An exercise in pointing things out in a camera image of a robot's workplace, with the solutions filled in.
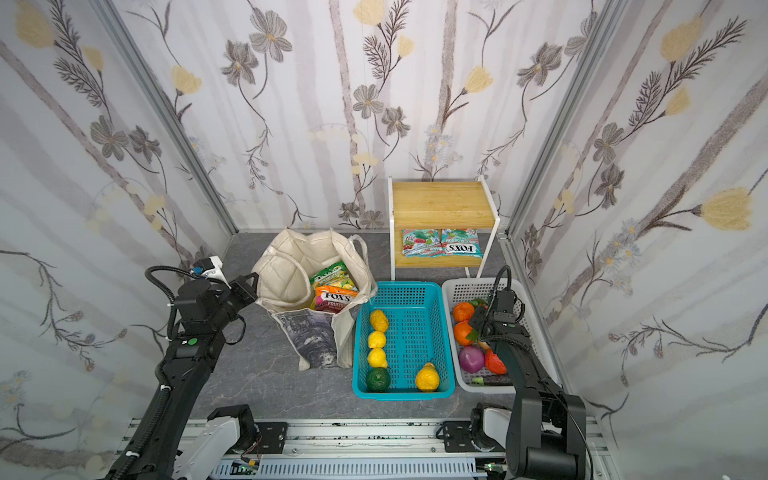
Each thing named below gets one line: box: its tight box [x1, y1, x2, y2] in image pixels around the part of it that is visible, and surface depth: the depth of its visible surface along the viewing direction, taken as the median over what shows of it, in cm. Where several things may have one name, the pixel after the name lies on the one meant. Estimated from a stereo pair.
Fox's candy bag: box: [440, 228, 483, 257], surface depth 95 cm
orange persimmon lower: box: [454, 320, 474, 346], surface depth 88 cm
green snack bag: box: [309, 260, 360, 292], surface depth 95 cm
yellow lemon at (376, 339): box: [368, 331, 387, 349], surface depth 89 cm
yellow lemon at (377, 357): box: [368, 347, 388, 368], surface depth 86 cm
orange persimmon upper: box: [453, 302, 475, 322], surface depth 92 cm
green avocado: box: [366, 367, 391, 393], surface depth 80 cm
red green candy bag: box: [402, 228, 446, 258], surface depth 95 cm
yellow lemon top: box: [370, 310, 389, 333], surface depth 92 cm
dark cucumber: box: [472, 374, 513, 386], surface depth 83 cm
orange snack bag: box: [315, 285, 359, 313], surface depth 88 cm
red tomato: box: [485, 348, 508, 375], surface depth 82 cm
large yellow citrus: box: [416, 362, 440, 392], surface depth 80 cm
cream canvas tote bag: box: [252, 228, 377, 371], surface depth 82 cm
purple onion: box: [458, 346, 486, 373], surface depth 84 cm
